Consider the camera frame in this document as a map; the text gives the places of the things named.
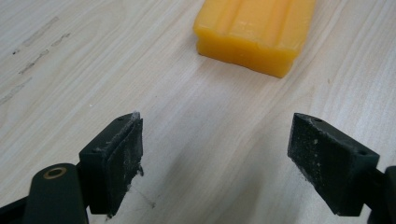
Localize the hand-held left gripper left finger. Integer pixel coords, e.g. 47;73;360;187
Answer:
78;111;145;218

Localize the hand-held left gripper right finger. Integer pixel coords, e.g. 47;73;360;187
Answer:
287;112;381;217

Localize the yellow soap bar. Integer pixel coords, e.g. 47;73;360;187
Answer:
192;0;318;79

